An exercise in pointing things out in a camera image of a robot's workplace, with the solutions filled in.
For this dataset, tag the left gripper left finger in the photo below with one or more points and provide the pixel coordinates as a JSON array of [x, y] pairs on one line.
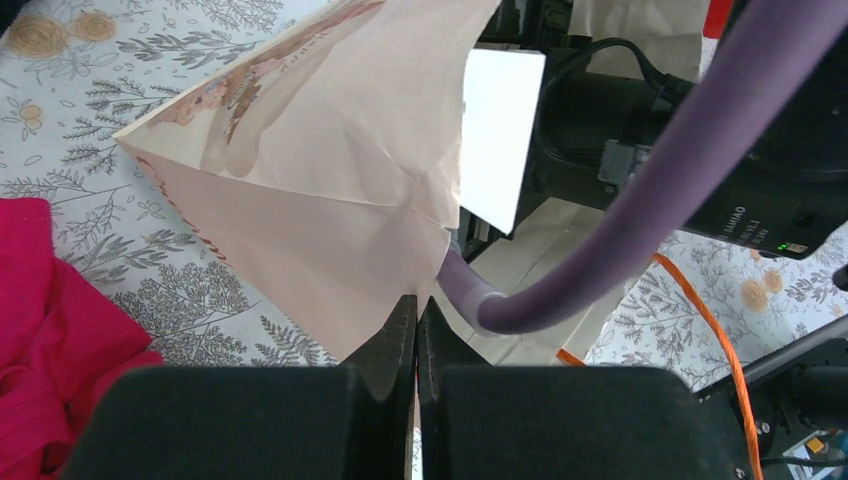
[[348, 421]]

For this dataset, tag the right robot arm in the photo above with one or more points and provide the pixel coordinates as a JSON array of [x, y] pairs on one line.
[[616, 73]]

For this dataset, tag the floral tablecloth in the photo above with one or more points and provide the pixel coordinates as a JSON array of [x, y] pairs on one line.
[[73, 73]]

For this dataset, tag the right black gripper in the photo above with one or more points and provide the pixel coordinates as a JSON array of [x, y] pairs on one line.
[[580, 114]]

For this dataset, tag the red cloth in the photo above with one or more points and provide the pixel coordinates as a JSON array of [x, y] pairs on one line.
[[63, 345]]

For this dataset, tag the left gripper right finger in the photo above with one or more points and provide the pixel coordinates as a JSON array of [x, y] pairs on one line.
[[480, 421]]

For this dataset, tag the peach paper bag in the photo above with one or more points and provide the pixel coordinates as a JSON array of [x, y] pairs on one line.
[[324, 167]]

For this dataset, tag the red cup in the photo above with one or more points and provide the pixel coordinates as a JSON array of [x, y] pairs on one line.
[[717, 15]]

